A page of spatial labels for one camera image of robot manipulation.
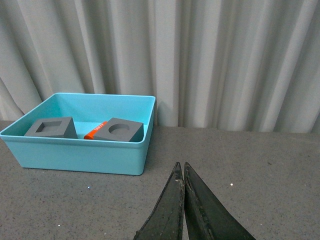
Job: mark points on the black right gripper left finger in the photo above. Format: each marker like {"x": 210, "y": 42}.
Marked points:
{"x": 166, "y": 219}

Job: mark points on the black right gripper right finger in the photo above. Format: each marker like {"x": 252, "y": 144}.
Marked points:
{"x": 206, "y": 217}

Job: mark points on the gray block with round hole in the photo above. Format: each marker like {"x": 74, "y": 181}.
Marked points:
{"x": 121, "y": 130}

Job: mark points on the orange cylinder with white numbers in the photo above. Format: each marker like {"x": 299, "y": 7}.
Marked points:
{"x": 91, "y": 134}

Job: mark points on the gray block with square hole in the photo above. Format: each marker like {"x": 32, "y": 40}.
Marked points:
{"x": 56, "y": 127}

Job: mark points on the light blue plastic box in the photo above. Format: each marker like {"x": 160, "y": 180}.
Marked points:
{"x": 88, "y": 111}

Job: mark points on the white pleated curtain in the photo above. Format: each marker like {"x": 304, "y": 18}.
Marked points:
{"x": 236, "y": 65}

